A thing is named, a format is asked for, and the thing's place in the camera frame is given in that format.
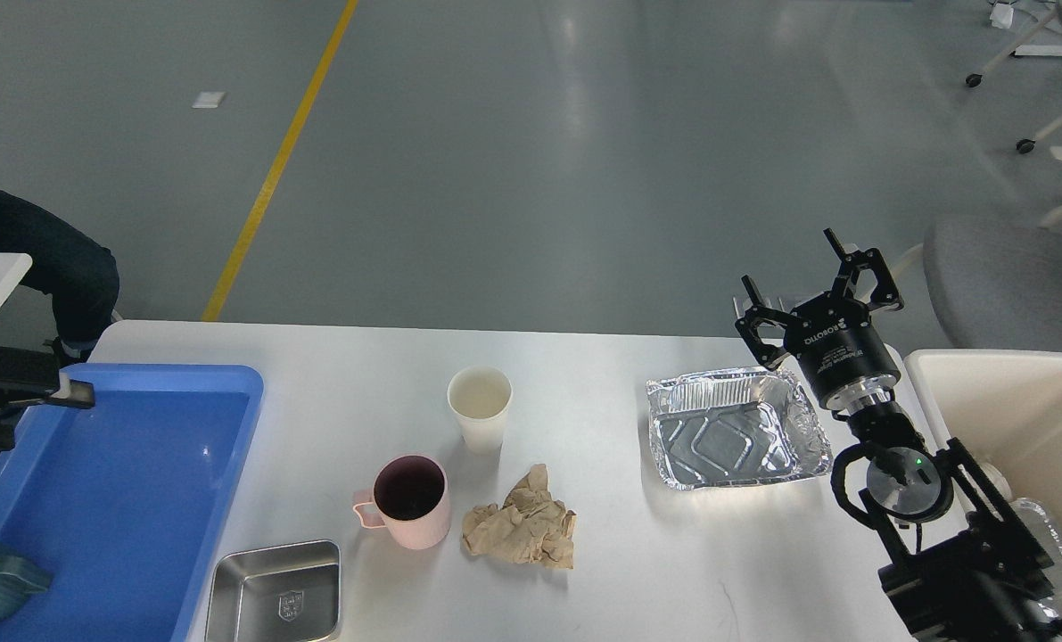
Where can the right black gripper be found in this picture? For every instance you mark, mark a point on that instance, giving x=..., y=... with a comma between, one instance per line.
x=847, y=348

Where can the pink ribbed mug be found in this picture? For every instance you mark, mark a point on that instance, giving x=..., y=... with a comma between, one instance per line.
x=410, y=498

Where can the square stainless steel dish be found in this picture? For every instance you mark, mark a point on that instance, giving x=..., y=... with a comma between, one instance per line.
x=290, y=592

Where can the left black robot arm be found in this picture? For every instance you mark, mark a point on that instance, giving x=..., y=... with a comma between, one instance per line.
x=30, y=378

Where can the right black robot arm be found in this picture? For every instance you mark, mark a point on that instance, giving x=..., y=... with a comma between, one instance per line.
x=963, y=565

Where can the aluminium foil tray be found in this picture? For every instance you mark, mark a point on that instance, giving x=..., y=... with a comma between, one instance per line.
x=735, y=428

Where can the grey office chair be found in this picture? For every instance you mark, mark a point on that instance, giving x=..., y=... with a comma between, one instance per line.
x=993, y=284

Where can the beige plastic bin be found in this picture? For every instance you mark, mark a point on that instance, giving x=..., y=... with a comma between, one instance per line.
x=1005, y=406

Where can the white paper cup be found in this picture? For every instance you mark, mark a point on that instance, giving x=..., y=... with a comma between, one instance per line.
x=479, y=397

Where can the crumpled brown paper napkin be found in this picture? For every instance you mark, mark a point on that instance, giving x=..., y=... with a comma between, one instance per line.
x=530, y=526

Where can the foil tray in bin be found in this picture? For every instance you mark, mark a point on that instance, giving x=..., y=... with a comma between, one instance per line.
x=1043, y=526

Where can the white floor plate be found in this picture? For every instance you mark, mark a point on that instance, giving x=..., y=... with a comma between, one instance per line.
x=208, y=100

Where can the blue plastic tray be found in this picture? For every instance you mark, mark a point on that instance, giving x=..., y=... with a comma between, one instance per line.
x=124, y=502

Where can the seated person in jeans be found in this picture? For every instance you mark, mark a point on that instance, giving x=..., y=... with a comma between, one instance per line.
x=80, y=276

